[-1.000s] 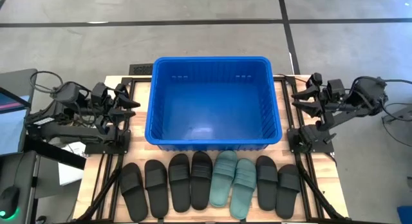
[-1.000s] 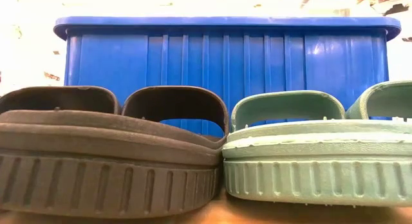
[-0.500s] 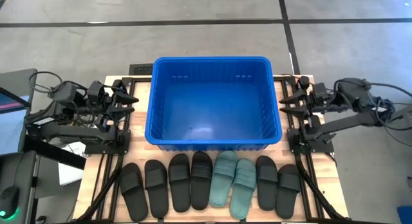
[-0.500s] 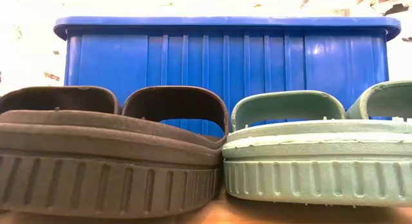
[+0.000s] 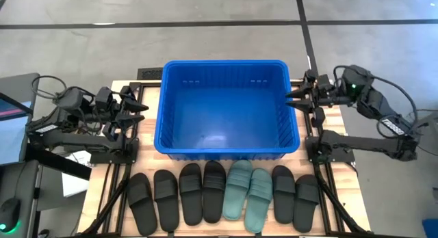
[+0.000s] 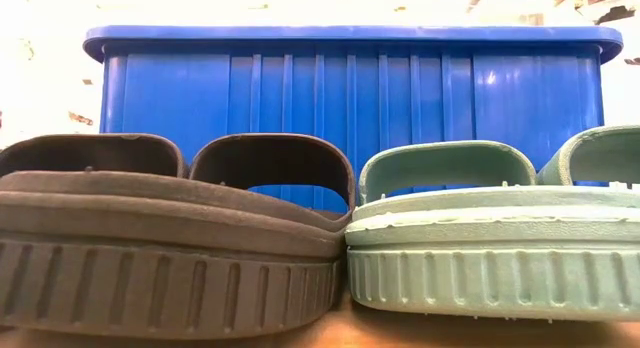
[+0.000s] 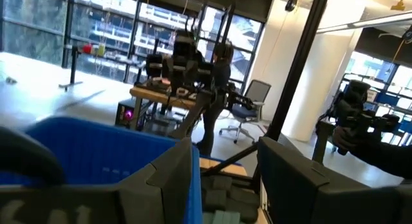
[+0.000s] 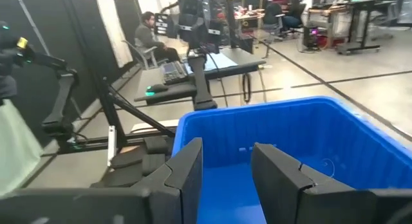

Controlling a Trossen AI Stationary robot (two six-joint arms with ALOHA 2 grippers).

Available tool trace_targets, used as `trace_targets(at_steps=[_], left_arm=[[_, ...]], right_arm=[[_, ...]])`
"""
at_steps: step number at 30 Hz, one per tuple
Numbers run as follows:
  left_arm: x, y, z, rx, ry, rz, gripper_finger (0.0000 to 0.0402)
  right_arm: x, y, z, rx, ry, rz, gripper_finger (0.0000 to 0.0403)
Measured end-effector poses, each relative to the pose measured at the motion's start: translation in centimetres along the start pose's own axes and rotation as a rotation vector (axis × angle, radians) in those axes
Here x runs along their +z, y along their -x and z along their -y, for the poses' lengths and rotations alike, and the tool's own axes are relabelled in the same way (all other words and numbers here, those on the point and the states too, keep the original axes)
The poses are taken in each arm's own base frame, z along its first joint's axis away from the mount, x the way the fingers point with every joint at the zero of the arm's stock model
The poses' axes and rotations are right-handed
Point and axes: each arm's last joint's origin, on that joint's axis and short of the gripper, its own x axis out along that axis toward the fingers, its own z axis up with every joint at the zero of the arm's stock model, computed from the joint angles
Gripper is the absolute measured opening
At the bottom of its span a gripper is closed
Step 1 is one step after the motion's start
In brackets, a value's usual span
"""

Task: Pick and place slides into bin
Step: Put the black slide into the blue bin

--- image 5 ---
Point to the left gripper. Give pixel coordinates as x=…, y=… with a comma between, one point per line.
x=111, y=130

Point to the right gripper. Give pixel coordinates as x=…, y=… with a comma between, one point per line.
x=321, y=100

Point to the blue plastic bin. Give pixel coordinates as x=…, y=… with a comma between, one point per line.
x=222, y=121

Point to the black computer mouse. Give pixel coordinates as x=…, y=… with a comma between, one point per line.
x=9, y=212

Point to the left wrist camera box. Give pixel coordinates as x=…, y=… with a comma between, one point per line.
x=104, y=98

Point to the black rubber slide sandal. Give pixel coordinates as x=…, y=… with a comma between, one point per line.
x=166, y=207
x=283, y=204
x=142, y=210
x=214, y=200
x=305, y=210
x=191, y=204

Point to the white paper sheet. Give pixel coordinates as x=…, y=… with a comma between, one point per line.
x=79, y=158

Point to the dark floor vent grille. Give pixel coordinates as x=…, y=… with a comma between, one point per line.
x=150, y=74

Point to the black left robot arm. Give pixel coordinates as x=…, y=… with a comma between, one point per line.
x=75, y=140

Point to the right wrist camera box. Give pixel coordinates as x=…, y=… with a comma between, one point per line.
x=324, y=83

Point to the green rubber slide sandal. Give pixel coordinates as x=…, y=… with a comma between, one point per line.
x=236, y=197
x=257, y=210

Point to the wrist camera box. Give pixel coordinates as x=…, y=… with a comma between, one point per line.
x=104, y=98
x=324, y=83

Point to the gray side desk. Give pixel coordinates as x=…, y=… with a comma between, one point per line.
x=17, y=183

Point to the computer monitor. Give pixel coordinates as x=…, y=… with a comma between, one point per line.
x=10, y=109

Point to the blue floor box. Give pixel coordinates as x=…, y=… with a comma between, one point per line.
x=431, y=229

